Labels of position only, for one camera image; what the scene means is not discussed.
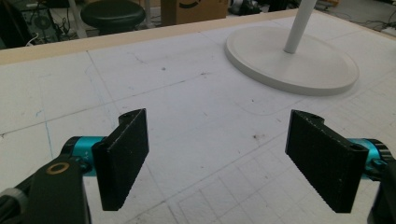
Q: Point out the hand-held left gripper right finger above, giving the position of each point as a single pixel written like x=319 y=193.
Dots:
x=323 y=161

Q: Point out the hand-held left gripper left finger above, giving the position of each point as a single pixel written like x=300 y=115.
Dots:
x=121 y=161

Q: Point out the white round lamp stand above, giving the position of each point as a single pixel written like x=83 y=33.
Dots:
x=292 y=59

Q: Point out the black round stool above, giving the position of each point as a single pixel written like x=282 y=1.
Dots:
x=112 y=15

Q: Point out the white metal stand leg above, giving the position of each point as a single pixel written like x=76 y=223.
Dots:
x=76 y=18

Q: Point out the brown cardboard box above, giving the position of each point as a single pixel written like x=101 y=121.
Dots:
x=194 y=11

